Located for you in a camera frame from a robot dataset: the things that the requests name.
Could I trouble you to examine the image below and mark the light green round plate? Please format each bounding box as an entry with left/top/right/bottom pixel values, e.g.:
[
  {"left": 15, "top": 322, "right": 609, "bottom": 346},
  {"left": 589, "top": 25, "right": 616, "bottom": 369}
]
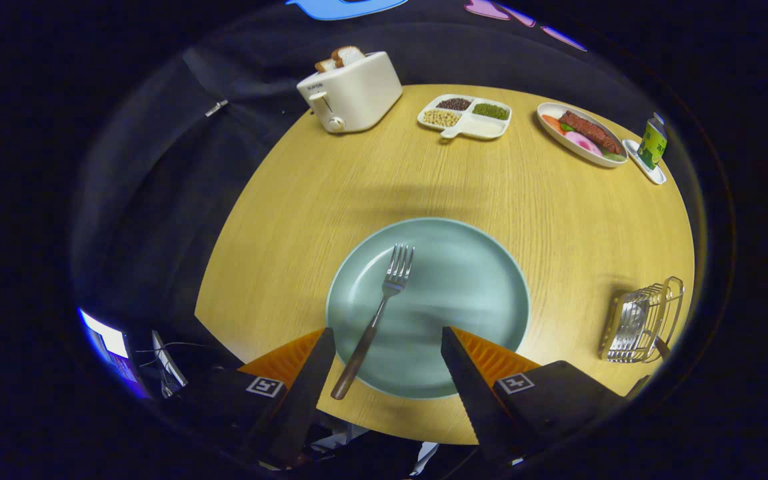
[{"left": 325, "top": 217, "right": 531, "bottom": 399}]

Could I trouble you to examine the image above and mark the wooden handled metal fork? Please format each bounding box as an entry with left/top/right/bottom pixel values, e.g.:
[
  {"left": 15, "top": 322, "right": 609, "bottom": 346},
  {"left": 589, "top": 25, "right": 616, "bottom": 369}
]
[{"left": 331, "top": 243, "right": 415, "bottom": 401}]

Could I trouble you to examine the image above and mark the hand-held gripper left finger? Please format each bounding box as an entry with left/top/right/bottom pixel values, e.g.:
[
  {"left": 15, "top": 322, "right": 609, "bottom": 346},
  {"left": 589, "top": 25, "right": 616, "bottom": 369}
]
[{"left": 177, "top": 327, "right": 337, "bottom": 467}]

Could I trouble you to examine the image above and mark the white oval food plate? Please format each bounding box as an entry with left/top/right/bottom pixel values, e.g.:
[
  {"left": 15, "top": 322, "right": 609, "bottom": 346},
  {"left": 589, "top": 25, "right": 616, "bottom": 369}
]
[{"left": 536, "top": 102, "right": 629, "bottom": 168}]

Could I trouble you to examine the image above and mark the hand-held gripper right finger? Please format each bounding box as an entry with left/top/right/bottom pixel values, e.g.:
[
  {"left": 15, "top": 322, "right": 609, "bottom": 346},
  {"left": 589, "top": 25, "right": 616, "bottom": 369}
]
[{"left": 441, "top": 326, "right": 628, "bottom": 467}]

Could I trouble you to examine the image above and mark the green label water bottle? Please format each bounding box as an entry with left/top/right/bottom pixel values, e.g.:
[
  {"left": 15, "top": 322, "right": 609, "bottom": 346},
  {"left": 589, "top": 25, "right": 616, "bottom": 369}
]
[{"left": 637, "top": 113, "right": 669, "bottom": 171}]

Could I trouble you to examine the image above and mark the white square coaster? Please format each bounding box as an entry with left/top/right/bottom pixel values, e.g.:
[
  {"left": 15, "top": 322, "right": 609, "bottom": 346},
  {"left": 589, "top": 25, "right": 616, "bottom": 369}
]
[{"left": 623, "top": 139, "right": 667, "bottom": 185}]

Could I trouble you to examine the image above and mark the lit computer monitor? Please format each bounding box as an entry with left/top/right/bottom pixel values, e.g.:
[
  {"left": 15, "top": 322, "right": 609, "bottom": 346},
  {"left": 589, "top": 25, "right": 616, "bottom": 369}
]
[{"left": 79, "top": 308, "right": 135, "bottom": 394}]

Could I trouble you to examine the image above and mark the pink ham slice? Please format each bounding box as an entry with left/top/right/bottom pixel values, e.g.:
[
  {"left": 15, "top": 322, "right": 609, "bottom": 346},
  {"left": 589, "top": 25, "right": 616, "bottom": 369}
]
[{"left": 564, "top": 131, "right": 603, "bottom": 158}]

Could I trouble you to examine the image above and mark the brown meat piece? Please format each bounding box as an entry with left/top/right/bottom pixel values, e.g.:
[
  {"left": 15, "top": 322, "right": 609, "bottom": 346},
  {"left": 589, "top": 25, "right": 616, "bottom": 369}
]
[{"left": 559, "top": 111, "right": 623, "bottom": 155}]

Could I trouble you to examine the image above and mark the white toaster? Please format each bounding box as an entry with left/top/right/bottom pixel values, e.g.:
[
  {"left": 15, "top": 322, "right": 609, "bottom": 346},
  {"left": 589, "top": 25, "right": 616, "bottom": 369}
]
[{"left": 297, "top": 50, "right": 403, "bottom": 134}]

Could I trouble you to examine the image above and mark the light bread slice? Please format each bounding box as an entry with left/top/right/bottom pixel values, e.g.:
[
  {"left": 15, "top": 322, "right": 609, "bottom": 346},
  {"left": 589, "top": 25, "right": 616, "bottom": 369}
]
[{"left": 331, "top": 45, "right": 366, "bottom": 67}]

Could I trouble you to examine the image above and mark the white divided bean dish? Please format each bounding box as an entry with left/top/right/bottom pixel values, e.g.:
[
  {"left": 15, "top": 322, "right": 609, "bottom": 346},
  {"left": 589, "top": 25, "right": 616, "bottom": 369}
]
[{"left": 417, "top": 94, "right": 513, "bottom": 140}]

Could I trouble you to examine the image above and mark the metal wire basket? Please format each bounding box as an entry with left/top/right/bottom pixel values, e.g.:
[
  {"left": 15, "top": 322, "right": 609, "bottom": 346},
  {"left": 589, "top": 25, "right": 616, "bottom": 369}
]
[{"left": 599, "top": 277, "right": 685, "bottom": 364}]

